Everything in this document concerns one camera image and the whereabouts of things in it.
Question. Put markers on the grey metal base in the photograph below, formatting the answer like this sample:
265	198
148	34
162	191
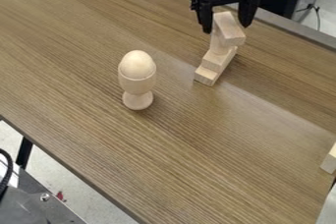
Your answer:
30	205

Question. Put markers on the wooden egg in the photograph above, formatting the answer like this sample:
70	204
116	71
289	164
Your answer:
136	64

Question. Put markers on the small wooden block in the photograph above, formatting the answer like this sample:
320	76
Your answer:
330	160

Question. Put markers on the wooden cylinder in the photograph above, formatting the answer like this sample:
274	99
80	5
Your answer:
218	47

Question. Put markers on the long wooden block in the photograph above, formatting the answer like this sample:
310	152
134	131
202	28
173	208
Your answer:
216	66

